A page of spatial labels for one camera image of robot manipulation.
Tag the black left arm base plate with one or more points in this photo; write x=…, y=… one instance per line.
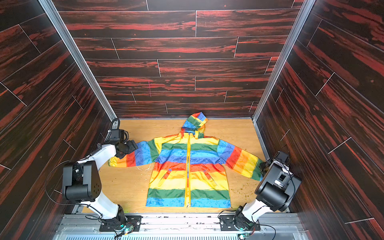
x=128, y=224

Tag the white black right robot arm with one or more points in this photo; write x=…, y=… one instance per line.
x=275, y=192

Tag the aluminium frame rail right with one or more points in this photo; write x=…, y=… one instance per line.
x=262, y=143

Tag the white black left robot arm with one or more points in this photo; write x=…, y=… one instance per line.
x=82, y=183

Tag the rainbow striped zip jacket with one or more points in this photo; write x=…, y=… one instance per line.
x=189, y=167

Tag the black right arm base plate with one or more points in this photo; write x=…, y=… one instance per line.
x=233, y=222

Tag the aluminium frame post left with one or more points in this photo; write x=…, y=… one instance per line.
x=58, y=23

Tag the aluminium frame post right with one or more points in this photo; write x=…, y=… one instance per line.
x=303, y=14

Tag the aluminium frame post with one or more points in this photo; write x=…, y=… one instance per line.
x=58, y=23
x=303, y=14

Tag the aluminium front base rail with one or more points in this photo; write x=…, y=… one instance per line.
x=186, y=226

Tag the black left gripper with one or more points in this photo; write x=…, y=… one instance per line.
x=132, y=147

